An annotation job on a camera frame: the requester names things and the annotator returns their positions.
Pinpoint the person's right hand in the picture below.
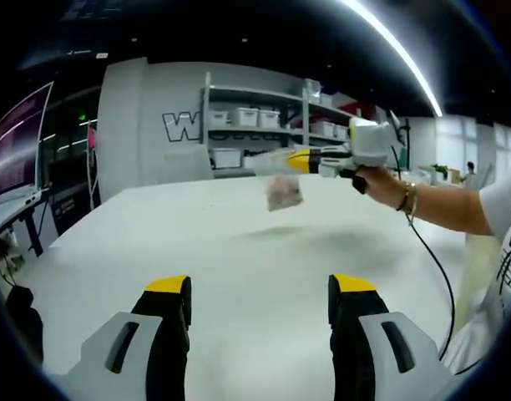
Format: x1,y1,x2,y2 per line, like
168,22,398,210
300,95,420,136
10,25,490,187
351,165,407,211

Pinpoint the white side desk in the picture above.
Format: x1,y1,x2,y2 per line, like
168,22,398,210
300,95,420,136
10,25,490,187
0,187,53,258

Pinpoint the beige cloth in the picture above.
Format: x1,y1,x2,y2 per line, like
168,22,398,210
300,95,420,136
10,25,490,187
455,232,493,338

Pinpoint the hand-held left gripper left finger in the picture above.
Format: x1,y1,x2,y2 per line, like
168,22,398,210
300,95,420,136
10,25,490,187
65,274,193,401

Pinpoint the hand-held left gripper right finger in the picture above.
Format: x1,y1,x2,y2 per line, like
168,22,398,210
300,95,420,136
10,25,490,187
327,273,460,401

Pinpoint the large computer monitor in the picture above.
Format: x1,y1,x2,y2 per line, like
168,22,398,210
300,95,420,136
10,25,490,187
0,81,55,206

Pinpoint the wrist bracelet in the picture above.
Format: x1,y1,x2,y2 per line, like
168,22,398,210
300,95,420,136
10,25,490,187
396,180,418,226

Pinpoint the grey metal storage shelf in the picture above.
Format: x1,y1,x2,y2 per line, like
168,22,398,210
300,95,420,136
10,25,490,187
200,72,361,179

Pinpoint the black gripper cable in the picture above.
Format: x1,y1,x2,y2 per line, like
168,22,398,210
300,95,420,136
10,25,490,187
389,145,484,375

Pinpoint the white stand with black pole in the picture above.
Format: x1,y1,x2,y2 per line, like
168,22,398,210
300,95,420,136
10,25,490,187
387,109,412,170

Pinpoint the black chair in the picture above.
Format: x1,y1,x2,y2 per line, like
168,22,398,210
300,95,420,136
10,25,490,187
4,286,45,365

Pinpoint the row of white storage bins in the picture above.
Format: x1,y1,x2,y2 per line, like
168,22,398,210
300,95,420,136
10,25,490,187
208,106,351,169

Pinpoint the ceiling light strip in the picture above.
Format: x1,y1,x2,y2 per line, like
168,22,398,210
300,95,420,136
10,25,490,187
338,0,444,118

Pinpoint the clear resealable bag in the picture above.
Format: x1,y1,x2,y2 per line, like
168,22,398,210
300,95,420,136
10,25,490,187
253,150,305,213

